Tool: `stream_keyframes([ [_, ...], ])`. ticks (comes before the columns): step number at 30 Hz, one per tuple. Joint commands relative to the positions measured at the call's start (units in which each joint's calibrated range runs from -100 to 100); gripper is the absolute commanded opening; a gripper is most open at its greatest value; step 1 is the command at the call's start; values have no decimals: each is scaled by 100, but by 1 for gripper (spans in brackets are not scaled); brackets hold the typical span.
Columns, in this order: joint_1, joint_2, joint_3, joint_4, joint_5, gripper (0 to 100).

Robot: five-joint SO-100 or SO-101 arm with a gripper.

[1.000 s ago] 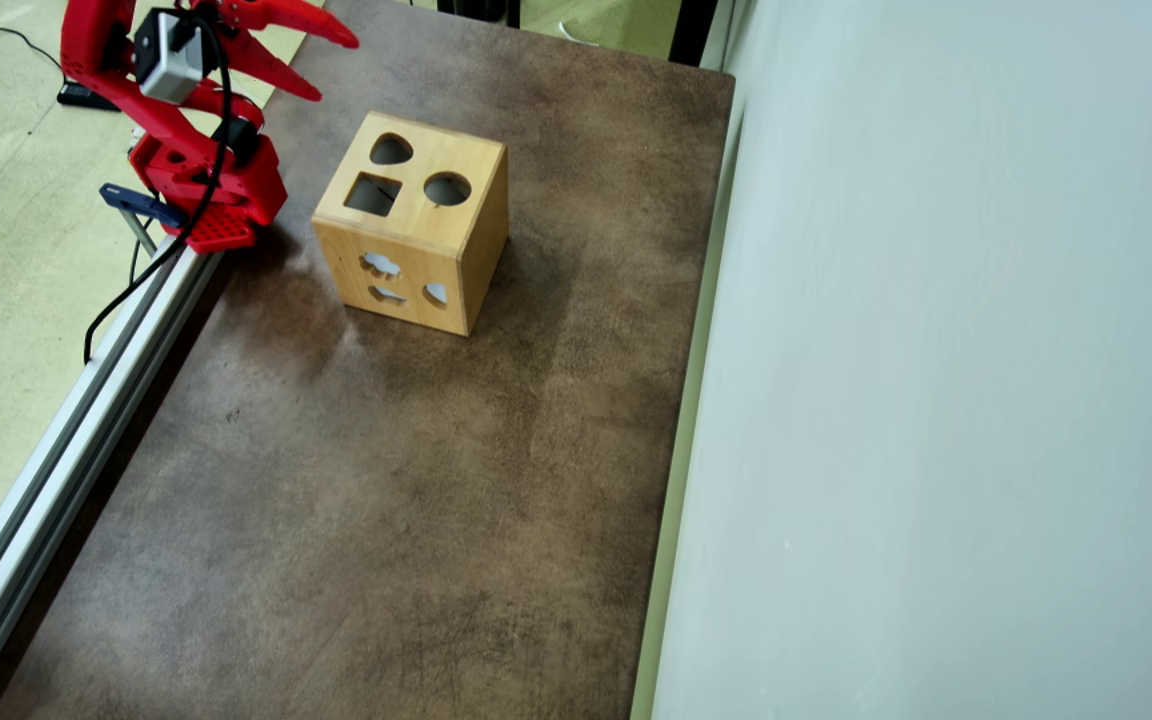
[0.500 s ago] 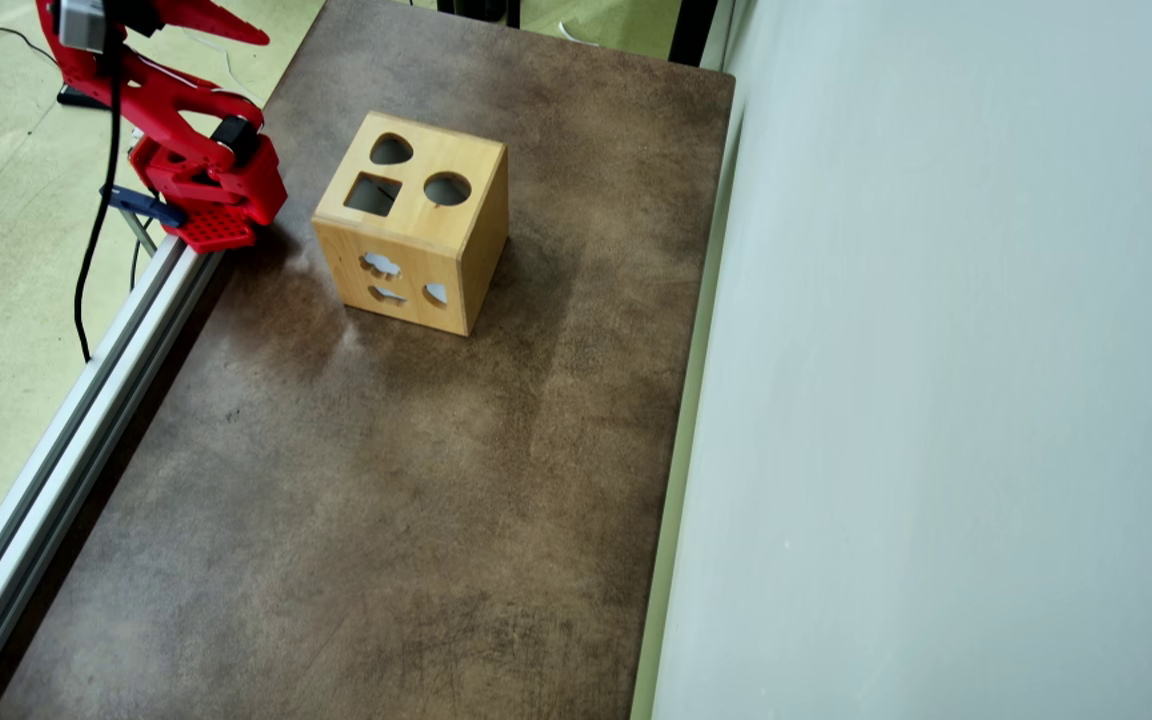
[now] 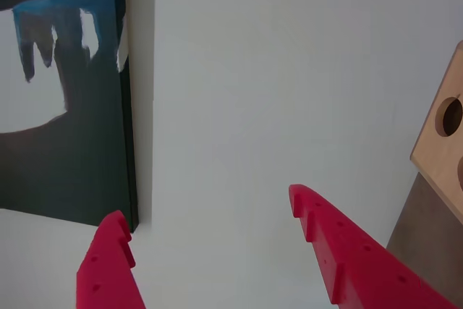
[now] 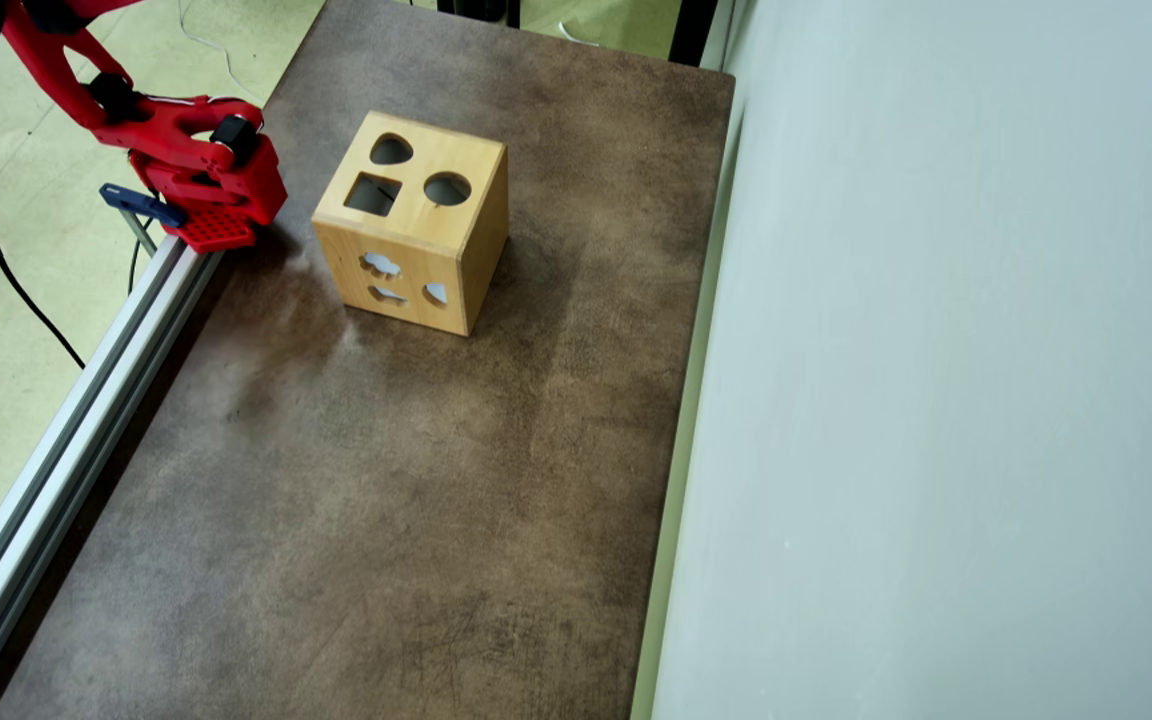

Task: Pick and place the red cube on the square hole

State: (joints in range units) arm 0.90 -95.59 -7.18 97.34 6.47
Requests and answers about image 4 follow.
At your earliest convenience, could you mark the blue clamp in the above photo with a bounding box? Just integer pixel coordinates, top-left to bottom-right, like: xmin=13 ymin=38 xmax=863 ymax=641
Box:
xmin=99 ymin=183 xmax=187 ymax=257

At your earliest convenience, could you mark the aluminium profile rail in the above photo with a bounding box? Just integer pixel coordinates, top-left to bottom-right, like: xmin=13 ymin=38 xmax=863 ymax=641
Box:
xmin=0 ymin=232 xmax=227 ymax=720

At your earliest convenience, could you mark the long white floor cable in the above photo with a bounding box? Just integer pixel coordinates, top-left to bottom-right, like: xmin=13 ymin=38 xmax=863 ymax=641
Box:
xmin=179 ymin=0 xmax=267 ymax=106

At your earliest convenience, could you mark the black vertical post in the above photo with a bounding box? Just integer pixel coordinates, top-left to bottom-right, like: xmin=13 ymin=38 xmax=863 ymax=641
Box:
xmin=669 ymin=0 xmax=719 ymax=68

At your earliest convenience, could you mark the black stand base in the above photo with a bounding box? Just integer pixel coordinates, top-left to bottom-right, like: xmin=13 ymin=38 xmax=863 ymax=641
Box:
xmin=436 ymin=0 xmax=522 ymax=29

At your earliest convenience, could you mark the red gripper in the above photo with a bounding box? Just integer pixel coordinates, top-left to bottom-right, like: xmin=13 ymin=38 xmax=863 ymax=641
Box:
xmin=0 ymin=0 xmax=144 ymax=34

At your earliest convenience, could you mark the wooden shape sorter box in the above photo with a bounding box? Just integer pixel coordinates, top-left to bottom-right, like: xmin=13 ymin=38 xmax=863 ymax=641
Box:
xmin=311 ymin=110 xmax=510 ymax=337

